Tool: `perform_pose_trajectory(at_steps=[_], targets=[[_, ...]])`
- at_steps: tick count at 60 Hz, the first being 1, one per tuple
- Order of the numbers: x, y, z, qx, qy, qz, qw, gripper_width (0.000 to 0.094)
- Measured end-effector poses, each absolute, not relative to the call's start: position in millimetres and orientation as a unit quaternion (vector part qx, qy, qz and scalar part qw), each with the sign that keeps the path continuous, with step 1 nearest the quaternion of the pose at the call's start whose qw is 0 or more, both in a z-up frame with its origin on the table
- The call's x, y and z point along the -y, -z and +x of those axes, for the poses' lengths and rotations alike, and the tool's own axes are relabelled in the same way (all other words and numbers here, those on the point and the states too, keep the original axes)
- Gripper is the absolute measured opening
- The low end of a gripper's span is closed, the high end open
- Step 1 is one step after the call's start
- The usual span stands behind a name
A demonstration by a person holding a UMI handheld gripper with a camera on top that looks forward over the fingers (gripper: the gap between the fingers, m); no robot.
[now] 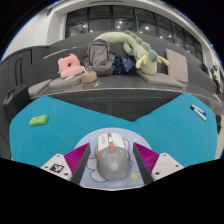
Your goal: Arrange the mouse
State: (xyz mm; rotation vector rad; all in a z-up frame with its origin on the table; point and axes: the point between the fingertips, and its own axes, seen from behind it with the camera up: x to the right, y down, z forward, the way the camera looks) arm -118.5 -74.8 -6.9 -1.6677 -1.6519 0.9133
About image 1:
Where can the white marker with black cap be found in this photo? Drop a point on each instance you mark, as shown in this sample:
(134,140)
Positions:
(199,114)

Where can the large dark window wall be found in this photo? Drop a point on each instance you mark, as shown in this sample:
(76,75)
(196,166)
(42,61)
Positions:
(100,23)

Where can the black suitcase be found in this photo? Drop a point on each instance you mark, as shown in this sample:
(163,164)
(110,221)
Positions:
(16,100)

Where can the tan round woven pouch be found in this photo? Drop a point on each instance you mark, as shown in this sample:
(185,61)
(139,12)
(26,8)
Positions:
(89,77)

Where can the round light blue mouse pad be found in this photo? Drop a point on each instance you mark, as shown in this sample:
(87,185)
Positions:
(90,141)

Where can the pink plush cushion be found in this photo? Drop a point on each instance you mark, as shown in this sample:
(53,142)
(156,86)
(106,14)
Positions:
(69,67)

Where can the small green eraser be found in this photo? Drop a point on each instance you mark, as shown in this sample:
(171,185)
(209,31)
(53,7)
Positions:
(38,120)

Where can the flat grey seat cushion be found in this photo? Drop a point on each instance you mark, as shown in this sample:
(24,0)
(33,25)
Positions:
(39,86)
(160,80)

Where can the green dragon plush toy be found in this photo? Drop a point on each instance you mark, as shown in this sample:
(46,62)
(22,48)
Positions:
(146,56)

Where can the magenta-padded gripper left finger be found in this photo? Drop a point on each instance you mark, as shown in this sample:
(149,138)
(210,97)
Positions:
(57,165)

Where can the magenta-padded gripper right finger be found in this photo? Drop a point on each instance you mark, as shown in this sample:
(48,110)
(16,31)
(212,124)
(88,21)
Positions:
(164,165)

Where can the black bag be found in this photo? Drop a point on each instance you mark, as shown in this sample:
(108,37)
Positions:
(219,124)

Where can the navy star-print cloth bag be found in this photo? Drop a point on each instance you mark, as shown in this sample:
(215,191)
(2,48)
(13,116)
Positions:
(122,65)

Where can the grey and white computer mouse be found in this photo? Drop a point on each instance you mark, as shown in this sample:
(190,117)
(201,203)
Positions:
(112,161)

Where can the upright grey seat cushion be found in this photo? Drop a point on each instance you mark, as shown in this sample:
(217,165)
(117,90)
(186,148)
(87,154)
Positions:
(177,66)

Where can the grey backpack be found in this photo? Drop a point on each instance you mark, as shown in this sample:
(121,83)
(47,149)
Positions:
(99,58)

